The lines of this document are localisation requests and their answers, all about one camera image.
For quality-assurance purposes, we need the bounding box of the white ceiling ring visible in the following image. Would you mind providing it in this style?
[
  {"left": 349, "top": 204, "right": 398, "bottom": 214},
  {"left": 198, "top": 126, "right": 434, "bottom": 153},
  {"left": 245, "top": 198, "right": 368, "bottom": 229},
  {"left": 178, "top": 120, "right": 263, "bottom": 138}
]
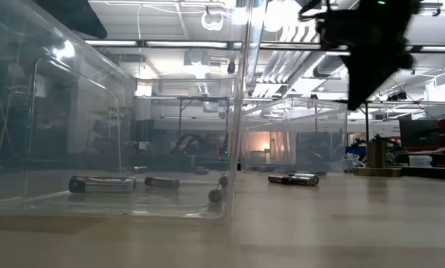
[{"left": 201, "top": 10, "right": 224, "bottom": 32}]

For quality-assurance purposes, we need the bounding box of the dark wide monitor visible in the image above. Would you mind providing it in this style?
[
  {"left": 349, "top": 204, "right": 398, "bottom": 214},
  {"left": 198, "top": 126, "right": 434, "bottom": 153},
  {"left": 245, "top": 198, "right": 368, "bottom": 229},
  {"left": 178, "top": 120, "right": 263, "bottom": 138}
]
[{"left": 399, "top": 118, "right": 442, "bottom": 149}]

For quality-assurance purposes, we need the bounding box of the clear plastic bin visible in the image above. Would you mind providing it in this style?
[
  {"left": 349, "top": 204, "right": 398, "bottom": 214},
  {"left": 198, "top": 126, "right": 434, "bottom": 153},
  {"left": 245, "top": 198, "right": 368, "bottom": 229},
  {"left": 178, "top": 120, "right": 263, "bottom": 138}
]
[
  {"left": 0, "top": 0, "right": 254, "bottom": 221},
  {"left": 240, "top": 97, "right": 348, "bottom": 174}
]

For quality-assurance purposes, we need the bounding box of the large silver battery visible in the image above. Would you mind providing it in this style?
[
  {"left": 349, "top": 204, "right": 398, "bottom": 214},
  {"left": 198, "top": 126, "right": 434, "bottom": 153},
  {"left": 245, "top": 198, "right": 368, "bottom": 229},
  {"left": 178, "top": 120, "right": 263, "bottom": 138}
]
[{"left": 68, "top": 175, "right": 138, "bottom": 195}]

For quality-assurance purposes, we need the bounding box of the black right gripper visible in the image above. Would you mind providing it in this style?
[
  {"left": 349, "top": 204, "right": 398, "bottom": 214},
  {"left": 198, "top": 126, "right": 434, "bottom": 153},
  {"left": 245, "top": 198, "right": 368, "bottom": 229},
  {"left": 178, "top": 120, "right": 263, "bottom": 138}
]
[{"left": 315, "top": 0, "right": 423, "bottom": 111}]

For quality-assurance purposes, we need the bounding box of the brass coloured stand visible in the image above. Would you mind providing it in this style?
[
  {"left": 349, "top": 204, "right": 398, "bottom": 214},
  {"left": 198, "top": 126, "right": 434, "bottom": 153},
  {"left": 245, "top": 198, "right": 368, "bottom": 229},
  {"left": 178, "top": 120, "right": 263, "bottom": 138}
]
[{"left": 353, "top": 139, "right": 403, "bottom": 178}]

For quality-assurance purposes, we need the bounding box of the white box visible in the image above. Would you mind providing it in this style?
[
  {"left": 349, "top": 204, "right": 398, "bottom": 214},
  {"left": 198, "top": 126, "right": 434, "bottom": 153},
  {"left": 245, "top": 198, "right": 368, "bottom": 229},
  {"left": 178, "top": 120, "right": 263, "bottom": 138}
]
[{"left": 408, "top": 154, "right": 433, "bottom": 168}]

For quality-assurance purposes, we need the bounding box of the black background table frame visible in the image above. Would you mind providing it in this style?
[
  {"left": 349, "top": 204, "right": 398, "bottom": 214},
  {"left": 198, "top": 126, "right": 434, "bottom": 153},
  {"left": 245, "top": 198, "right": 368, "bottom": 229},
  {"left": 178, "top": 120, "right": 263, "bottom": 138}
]
[{"left": 135, "top": 95, "right": 246, "bottom": 157}]

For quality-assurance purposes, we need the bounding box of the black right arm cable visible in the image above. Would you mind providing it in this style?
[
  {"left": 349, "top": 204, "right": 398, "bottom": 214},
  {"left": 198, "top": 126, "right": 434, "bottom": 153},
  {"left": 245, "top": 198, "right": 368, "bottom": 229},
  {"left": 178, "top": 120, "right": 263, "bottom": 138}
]
[{"left": 298, "top": 0, "right": 330, "bottom": 22}]

